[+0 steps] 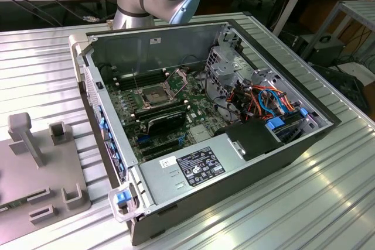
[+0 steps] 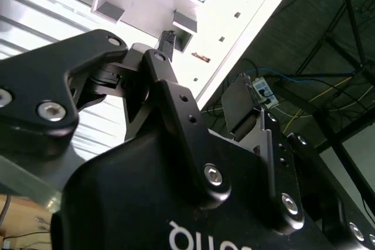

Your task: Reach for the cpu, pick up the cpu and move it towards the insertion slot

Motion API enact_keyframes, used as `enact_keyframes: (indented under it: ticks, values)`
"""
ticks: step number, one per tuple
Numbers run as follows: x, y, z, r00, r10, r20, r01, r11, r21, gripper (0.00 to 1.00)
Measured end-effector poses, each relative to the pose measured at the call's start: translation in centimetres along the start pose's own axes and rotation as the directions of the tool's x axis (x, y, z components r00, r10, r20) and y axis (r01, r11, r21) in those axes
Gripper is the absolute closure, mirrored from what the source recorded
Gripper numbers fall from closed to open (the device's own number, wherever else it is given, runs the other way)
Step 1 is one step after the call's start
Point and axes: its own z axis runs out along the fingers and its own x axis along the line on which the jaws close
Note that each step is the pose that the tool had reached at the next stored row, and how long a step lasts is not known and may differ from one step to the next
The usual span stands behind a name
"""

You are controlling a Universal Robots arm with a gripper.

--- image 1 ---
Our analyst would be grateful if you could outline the metal slat shelf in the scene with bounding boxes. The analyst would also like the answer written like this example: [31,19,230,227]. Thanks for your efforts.
[300,0,375,63]

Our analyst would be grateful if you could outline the green circuit board strip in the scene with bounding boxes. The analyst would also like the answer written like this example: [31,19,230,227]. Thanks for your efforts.
[0,199,29,212]

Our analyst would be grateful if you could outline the CPU socket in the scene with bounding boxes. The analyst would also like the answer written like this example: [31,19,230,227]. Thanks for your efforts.
[139,85,172,109]

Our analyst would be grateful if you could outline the metal socket cover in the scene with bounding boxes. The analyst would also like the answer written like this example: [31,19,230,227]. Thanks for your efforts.
[164,68,190,99]

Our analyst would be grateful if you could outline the black bag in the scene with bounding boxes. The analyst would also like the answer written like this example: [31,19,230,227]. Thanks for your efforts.
[310,64,370,113]

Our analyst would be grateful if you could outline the green motherboard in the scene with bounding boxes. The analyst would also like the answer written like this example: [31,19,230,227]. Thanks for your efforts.
[104,68,223,163]

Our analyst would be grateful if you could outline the blue case latch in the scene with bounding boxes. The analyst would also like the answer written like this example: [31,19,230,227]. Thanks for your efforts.
[116,191,131,207]

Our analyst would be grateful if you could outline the grey parts rack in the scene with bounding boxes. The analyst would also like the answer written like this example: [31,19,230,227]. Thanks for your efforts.
[0,112,91,246]

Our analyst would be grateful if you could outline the orange wire bundle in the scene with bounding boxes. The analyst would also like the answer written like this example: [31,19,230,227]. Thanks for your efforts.
[228,84,297,116]

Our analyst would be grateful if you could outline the black box with handle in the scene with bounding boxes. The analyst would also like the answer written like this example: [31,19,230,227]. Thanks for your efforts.
[292,33,346,68]

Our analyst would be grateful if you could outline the open grey PC case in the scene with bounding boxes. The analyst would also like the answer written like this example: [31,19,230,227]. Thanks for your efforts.
[69,18,342,246]

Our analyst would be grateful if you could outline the black plastic drive shroud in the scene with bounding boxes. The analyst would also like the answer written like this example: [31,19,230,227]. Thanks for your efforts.
[213,118,285,162]

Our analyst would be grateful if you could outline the blue data wire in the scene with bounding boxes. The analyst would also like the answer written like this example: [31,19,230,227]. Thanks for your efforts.
[257,87,285,119]

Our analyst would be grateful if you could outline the metal drive cage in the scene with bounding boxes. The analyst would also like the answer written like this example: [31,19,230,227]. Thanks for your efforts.
[204,45,279,98]

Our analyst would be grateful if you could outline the black RAM slot bank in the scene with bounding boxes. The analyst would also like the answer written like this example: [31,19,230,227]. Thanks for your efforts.
[131,99,192,121]
[112,67,170,91]

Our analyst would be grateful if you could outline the black expansion slots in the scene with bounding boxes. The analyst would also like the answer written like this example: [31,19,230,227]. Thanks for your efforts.
[137,137,180,160]

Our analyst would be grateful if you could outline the grey power supply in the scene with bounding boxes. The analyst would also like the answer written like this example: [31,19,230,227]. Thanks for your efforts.
[139,137,246,207]

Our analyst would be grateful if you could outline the blue disk carrier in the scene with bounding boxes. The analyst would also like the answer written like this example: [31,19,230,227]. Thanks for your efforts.
[265,117,287,131]

